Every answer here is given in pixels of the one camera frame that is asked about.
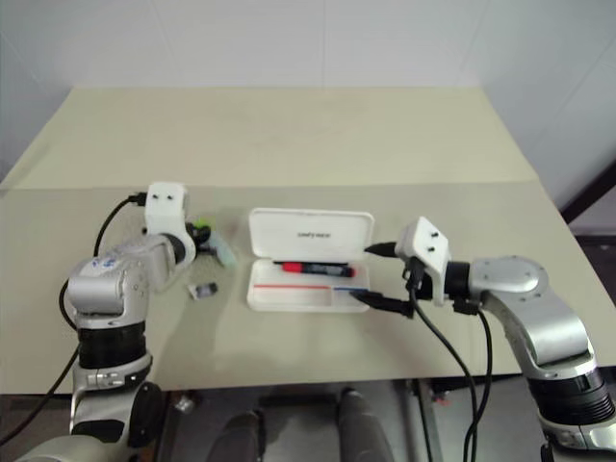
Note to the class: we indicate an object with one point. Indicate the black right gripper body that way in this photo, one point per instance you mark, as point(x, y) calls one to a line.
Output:
point(419, 284)

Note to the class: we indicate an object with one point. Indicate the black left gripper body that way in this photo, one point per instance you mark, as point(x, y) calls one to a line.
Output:
point(198, 238)

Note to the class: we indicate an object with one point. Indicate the green capped marker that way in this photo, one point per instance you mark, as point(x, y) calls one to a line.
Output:
point(202, 223)

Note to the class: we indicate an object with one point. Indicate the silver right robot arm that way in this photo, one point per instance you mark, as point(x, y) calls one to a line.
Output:
point(534, 308)

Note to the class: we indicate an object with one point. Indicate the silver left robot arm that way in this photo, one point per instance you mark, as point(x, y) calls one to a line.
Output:
point(110, 284)

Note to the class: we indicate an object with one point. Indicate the pale teal marker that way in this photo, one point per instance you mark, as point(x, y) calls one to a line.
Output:
point(226, 252)

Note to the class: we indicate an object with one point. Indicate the red and black marker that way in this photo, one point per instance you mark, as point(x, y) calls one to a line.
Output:
point(313, 269)

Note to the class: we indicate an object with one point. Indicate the white plastic pencil case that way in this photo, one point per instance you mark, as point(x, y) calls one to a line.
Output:
point(310, 236)

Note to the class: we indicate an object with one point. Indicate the dark rounded shape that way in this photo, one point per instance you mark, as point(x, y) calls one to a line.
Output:
point(358, 426)
point(240, 435)

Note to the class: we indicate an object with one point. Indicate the grey metal table leg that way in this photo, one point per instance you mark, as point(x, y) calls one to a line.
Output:
point(423, 423)

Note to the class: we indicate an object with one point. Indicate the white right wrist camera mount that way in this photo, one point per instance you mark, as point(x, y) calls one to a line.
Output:
point(426, 245)

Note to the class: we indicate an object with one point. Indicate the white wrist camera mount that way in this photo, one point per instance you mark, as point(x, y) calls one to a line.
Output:
point(166, 212)
point(426, 245)

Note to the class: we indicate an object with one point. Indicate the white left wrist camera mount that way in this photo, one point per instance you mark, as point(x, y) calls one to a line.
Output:
point(166, 212)

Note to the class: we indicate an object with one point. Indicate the dark diagonal frame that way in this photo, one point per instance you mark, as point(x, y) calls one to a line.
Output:
point(594, 195)

